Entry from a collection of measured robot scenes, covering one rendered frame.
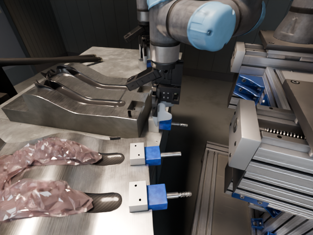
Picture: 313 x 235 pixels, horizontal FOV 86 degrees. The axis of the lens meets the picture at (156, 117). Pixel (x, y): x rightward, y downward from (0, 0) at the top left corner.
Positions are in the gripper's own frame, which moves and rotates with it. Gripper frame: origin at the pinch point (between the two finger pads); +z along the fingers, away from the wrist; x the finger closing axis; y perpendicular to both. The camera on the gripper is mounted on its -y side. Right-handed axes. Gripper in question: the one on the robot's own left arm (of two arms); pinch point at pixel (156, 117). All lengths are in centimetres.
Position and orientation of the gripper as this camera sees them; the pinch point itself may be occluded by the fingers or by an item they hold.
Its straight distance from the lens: 57.6
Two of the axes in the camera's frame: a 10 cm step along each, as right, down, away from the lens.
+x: 1.7, -6.3, 7.6
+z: 0.0, 7.7, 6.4
